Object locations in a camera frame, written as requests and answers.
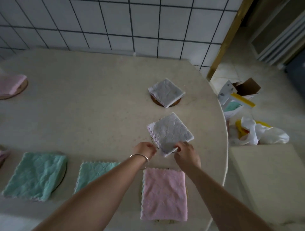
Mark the person's right hand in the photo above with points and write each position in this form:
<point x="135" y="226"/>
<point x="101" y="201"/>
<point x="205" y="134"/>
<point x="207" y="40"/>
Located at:
<point x="189" y="157"/>

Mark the person's left hand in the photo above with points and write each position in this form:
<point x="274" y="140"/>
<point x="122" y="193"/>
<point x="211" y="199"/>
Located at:
<point x="145" y="151"/>

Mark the grey cloth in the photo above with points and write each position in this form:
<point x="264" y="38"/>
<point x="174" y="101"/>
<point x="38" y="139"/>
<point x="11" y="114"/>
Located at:
<point x="171" y="131"/>

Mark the person's left forearm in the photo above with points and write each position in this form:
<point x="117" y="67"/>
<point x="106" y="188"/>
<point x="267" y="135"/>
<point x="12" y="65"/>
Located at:
<point x="90" y="200"/>

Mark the person's right forearm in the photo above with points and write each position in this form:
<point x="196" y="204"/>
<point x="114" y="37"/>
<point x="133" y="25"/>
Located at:
<point x="226" y="202"/>

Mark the teal flat packet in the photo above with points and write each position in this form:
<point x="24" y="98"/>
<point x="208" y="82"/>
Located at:
<point x="232" y="107"/>

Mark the yellow flat packet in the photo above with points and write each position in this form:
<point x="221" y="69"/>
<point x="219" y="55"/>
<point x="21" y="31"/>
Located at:
<point x="243" y="100"/>

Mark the clear plastic bag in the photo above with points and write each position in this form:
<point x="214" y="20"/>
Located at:
<point x="269" y="135"/>

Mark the brown cardboard box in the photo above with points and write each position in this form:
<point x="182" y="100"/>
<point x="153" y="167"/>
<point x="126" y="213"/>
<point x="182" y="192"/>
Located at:
<point x="249" y="86"/>

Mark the dark blue panel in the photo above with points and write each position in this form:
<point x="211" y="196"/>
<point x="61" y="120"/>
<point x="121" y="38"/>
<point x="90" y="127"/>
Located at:
<point x="296" y="71"/>

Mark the white leaning boards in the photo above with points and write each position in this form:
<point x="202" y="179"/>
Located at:
<point x="281" y="40"/>

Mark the golden door frame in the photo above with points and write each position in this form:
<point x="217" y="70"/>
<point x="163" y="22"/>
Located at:
<point x="228" y="38"/>

